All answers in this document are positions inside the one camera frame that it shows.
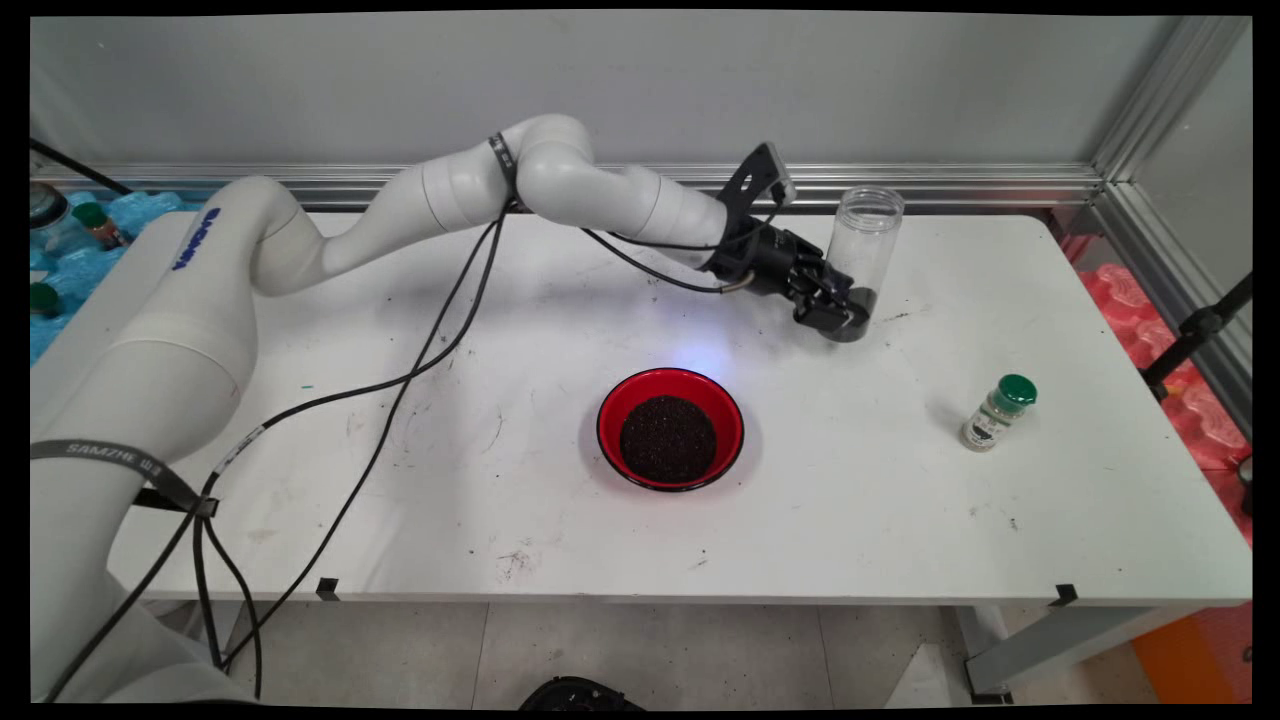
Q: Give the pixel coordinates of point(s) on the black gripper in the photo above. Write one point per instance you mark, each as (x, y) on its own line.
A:
(765, 262)

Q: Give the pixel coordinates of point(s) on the clear plastic jar black seeds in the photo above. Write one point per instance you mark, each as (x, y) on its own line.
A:
(870, 240)

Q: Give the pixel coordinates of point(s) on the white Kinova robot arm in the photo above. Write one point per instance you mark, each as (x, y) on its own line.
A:
(330, 245)

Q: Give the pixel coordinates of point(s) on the green capped spice bottle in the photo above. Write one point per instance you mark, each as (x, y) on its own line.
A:
(995, 415)

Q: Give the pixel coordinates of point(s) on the black seeds heap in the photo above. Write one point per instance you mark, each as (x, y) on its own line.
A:
(668, 440)

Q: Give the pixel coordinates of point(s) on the red bowl black rim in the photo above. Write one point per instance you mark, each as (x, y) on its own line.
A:
(625, 400)

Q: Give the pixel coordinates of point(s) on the red bubble wrap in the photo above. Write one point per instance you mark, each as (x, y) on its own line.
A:
(1130, 300)

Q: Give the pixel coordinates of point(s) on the black stand pole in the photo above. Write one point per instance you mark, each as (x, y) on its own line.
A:
(1200, 325)

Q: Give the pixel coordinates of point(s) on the black tape piece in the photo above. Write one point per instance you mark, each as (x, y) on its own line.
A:
(328, 588)
(1064, 596)

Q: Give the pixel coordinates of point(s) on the grey metal table leg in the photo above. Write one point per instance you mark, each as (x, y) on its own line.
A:
(240, 620)
(1060, 640)

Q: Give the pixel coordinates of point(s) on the black round object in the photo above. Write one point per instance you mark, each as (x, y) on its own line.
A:
(1246, 485)

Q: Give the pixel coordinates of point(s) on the black object on floor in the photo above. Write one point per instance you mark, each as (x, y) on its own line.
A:
(580, 695)

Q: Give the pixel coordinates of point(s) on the orange box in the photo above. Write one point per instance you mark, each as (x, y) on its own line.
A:
(1195, 655)

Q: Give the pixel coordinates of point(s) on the brown bottle green cap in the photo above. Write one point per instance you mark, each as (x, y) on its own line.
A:
(98, 224)

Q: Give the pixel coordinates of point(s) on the blue bubble wrap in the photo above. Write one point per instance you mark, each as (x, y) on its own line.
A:
(85, 270)

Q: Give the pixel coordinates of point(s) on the small green cap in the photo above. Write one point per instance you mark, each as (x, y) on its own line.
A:
(44, 300)

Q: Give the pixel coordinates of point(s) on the glass jar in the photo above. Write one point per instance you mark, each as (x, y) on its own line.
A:
(45, 215)

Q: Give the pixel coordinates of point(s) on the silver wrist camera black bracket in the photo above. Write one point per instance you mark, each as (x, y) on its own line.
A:
(755, 180)

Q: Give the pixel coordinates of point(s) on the long aluminium frame rail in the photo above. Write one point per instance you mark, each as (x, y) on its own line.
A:
(950, 185)

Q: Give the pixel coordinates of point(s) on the short aluminium frame rail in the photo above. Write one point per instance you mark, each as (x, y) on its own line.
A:
(1180, 290)

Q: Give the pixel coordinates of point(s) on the aluminium frame upright post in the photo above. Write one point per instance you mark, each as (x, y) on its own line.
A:
(1170, 90)

